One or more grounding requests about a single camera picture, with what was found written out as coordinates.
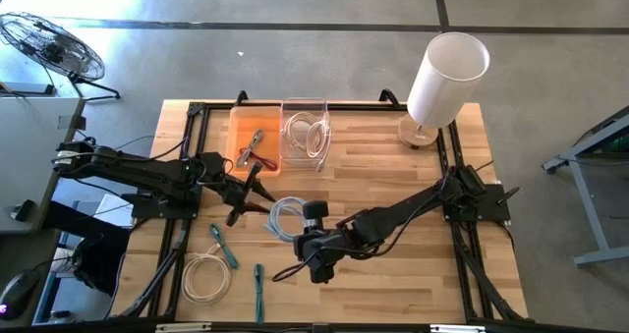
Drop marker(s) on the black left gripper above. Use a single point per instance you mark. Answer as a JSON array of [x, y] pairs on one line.
[[236, 193]]

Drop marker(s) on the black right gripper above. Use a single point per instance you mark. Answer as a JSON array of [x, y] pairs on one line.
[[319, 249]]

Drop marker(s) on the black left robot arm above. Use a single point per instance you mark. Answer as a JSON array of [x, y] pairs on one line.
[[137, 173]]

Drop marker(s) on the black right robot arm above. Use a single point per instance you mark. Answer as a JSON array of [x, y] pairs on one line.
[[393, 215]]

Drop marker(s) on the orange plastic bin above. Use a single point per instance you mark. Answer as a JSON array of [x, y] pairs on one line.
[[245, 127]]

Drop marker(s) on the clear plastic bin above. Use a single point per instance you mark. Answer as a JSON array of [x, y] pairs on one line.
[[304, 104]]

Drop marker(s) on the white paper sheet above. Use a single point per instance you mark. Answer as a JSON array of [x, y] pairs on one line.
[[110, 214]]

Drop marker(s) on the black office chair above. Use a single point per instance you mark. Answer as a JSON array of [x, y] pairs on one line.
[[98, 259]]

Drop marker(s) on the white shade wooden table lamp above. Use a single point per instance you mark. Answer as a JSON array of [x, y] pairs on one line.
[[442, 87]]

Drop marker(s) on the small black desk device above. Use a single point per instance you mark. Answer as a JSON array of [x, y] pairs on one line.
[[23, 210]]

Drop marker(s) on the grey desk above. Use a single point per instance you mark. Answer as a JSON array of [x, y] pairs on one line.
[[29, 141]]

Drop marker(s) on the black floor fan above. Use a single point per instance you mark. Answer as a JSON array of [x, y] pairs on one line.
[[51, 47]]

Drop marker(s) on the black computer mouse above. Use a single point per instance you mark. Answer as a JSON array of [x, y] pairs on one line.
[[17, 294]]

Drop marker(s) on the grey metal table stand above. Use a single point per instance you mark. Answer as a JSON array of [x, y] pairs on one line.
[[589, 215]]

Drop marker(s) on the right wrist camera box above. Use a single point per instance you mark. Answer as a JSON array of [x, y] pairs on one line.
[[316, 210]]

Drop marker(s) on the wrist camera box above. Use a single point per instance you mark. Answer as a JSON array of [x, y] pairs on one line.
[[211, 162], [316, 210]]

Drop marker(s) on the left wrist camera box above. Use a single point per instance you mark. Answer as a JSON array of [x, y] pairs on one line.
[[211, 162]]

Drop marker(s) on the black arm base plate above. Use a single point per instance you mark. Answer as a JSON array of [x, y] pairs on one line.
[[147, 207], [491, 205]]

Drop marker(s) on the silver metal bracket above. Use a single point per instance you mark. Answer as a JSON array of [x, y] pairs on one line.
[[182, 327], [457, 328]]

